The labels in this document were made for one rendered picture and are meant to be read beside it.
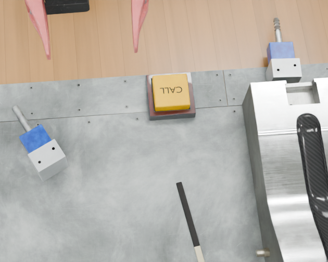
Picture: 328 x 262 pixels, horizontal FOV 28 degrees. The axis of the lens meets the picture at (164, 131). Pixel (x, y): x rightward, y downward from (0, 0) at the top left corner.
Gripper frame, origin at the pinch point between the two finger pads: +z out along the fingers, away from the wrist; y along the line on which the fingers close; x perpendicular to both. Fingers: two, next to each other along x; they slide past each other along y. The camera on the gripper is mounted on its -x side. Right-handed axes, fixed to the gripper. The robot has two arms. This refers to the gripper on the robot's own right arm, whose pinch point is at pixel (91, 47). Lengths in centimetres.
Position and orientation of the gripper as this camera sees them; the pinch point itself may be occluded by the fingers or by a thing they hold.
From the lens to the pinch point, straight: 74.1
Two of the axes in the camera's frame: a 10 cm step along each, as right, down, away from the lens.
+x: -0.4, 3.4, 9.4
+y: 9.9, -0.9, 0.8
